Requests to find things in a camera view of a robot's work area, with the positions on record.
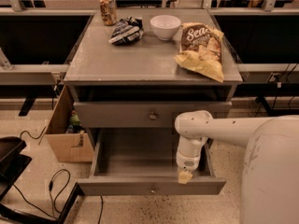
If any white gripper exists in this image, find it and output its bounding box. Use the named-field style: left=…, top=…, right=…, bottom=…
left=176, top=136, right=207, bottom=184

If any grey drawer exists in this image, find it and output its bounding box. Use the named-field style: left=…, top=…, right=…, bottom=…
left=78, top=128, right=226, bottom=196
left=74, top=101, right=232, bottom=128

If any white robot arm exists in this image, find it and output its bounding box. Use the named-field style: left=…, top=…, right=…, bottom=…
left=175, top=110, right=299, bottom=224

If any grey drawer cabinet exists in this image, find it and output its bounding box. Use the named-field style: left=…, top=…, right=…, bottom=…
left=64, top=7, right=244, bottom=129

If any grey top drawer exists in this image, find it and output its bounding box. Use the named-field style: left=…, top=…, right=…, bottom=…
left=74, top=101, right=232, bottom=128

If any cardboard box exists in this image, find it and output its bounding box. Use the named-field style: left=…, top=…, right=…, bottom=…
left=45, top=86, right=93, bottom=162

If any green bottle in box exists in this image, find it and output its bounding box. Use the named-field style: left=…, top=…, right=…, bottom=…
left=69, top=110, right=80, bottom=126

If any yellow brown chip bag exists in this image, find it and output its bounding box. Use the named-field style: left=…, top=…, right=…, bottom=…
left=174, top=22, right=224, bottom=83

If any white bowl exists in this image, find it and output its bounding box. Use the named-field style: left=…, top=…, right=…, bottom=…
left=150, top=15, right=181, bottom=40

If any dark blue snack bag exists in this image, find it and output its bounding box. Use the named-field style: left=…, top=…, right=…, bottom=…
left=108, top=17, right=144, bottom=46

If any black chair base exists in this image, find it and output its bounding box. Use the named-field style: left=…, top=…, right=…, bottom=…
left=0, top=136, right=83, bottom=224

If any gold soda can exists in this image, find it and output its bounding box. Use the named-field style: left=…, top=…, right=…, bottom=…
left=99, top=0, right=117, bottom=26

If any black floor cable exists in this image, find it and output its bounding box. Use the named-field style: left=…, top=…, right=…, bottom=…
left=12, top=168, right=105, bottom=224

